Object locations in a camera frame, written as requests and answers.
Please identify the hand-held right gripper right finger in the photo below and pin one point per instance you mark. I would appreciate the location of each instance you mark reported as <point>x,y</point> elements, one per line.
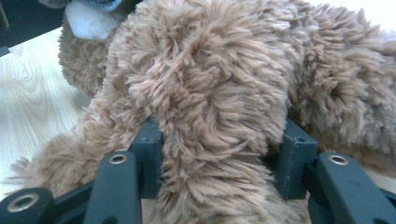
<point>294,168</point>

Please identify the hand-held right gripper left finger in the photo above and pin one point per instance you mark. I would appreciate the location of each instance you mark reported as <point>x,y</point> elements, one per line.
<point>149,168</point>

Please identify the brown plush teddy bear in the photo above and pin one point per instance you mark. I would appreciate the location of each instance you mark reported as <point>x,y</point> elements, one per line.
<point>202,77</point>

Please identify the grey knitted small sweater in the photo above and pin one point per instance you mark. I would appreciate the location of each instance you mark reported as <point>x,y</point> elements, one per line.
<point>99,4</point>

